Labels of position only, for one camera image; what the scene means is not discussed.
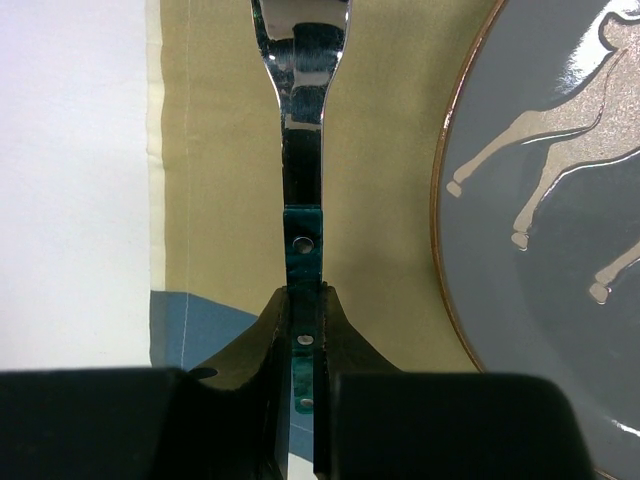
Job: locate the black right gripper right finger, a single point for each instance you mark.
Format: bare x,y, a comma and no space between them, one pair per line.
373,420

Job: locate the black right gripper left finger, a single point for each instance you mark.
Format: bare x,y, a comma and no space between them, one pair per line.
225,419

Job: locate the blue and tan cloth placemat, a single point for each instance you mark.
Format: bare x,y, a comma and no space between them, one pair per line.
217,251

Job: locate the grey reindeer plate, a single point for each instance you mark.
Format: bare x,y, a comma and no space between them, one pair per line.
535,209

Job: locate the fork with teal handle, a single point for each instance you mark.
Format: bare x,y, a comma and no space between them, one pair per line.
301,44

